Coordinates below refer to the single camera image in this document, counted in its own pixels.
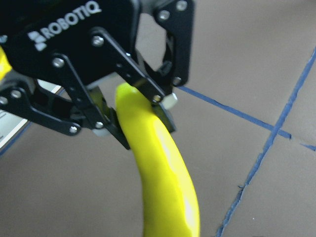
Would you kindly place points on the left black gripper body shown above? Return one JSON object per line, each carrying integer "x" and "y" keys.
{"x": 75, "y": 43}

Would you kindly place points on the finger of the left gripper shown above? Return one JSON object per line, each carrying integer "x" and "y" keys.
{"x": 102, "y": 118}
{"x": 160, "y": 101}

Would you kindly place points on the yellow banana with brown tip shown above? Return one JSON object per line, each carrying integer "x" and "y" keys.
{"x": 5, "y": 66}

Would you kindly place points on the yellow banana short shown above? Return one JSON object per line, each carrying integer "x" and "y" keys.
{"x": 170, "y": 203}

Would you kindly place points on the white rectangular tray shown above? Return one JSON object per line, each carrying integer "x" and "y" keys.
{"x": 11, "y": 125}

